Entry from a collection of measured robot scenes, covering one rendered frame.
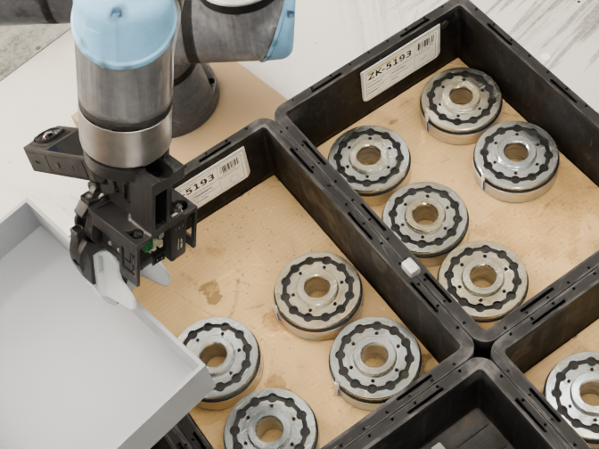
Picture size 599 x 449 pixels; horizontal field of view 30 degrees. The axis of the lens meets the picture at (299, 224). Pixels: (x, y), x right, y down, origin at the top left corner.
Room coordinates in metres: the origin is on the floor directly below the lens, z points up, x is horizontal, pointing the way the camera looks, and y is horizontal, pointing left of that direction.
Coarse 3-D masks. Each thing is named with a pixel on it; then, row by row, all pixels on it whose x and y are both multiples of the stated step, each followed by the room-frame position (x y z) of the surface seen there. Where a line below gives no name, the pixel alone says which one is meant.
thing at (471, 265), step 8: (472, 264) 0.62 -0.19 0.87; (480, 264) 0.62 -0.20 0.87; (488, 264) 0.61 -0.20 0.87; (496, 264) 0.61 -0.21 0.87; (464, 272) 0.61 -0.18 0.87; (496, 272) 0.60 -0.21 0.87; (464, 280) 0.60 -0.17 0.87; (496, 280) 0.59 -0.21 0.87; (504, 280) 0.59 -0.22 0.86; (464, 288) 0.59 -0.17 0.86; (472, 288) 0.59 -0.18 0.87; (480, 288) 0.58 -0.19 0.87; (488, 288) 0.58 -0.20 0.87; (496, 288) 0.58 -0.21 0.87; (480, 296) 0.58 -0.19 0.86; (488, 296) 0.58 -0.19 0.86
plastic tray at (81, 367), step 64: (0, 256) 0.63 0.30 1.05; (64, 256) 0.62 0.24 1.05; (0, 320) 0.56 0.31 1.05; (64, 320) 0.55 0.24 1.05; (128, 320) 0.53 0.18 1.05; (0, 384) 0.49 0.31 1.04; (64, 384) 0.48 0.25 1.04; (128, 384) 0.46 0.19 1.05; (192, 384) 0.43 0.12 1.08; (0, 448) 0.43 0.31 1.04; (64, 448) 0.41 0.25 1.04; (128, 448) 0.39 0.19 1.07
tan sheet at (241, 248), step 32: (256, 192) 0.80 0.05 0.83; (288, 192) 0.79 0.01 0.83; (224, 224) 0.76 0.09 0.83; (256, 224) 0.75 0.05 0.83; (288, 224) 0.74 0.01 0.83; (192, 256) 0.72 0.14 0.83; (224, 256) 0.72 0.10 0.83; (256, 256) 0.71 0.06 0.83; (288, 256) 0.70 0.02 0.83; (160, 288) 0.69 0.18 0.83; (192, 288) 0.68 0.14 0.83; (224, 288) 0.67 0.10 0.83; (256, 288) 0.66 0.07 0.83; (160, 320) 0.64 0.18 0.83; (192, 320) 0.64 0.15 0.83; (256, 320) 0.62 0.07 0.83; (288, 352) 0.57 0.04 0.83; (320, 352) 0.56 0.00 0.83; (288, 384) 0.53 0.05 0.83; (320, 384) 0.52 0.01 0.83; (192, 416) 0.52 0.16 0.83; (224, 416) 0.51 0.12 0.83; (320, 416) 0.49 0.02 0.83; (352, 416) 0.48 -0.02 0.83; (224, 448) 0.47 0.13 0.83
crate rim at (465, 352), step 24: (264, 120) 0.83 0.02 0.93; (216, 144) 0.81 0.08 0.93; (288, 144) 0.79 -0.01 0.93; (192, 168) 0.78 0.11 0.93; (312, 168) 0.75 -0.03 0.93; (336, 192) 0.71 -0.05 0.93; (360, 216) 0.67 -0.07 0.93; (408, 288) 0.57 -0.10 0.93; (432, 312) 0.54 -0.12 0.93; (456, 336) 0.50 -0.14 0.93; (456, 360) 0.48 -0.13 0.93; (432, 384) 0.45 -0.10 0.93; (384, 408) 0.44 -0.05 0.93; (192, 432) 0.45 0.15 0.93; (360, 432) 0.42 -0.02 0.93
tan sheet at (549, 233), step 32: (448, 64) 0.94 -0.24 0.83; (416, 96) 0.90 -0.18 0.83; (416, 128) 0.85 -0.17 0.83; (416, 160) 0.80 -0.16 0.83; (448, 160) 0.79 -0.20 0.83; (480, 192) 0.73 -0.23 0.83; (576, 192) 0.71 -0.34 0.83; (480, 224) 0.69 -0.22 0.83; (512, 224) 0.68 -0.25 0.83; (544, 224) 0.67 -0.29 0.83; (576, 224) 0.66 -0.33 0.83; (544, 256) 0.63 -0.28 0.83; (576, 256) 0.62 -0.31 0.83; (544, 288) 0.59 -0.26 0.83
